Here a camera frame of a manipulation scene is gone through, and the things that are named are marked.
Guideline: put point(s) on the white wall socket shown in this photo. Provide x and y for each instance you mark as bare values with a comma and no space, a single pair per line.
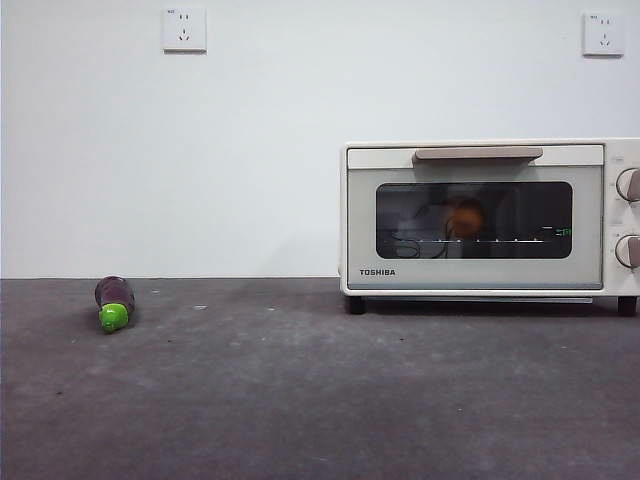
603,35
184,30

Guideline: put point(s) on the cream oven temperature knob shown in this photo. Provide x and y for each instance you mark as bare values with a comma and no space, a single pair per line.
628,185

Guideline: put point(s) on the cream Toshiba toaster oven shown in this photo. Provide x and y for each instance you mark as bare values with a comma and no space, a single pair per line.
611,215

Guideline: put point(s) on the oven door with glass window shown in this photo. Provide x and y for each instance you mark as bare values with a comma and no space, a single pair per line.
365,225

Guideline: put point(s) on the brown potato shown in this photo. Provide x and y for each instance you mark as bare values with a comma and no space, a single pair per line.
467,220

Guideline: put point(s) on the cream oven timer knob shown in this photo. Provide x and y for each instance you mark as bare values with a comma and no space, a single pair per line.
627,250

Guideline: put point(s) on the purple toy eggplant green stem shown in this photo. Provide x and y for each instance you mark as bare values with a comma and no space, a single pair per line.
117,295

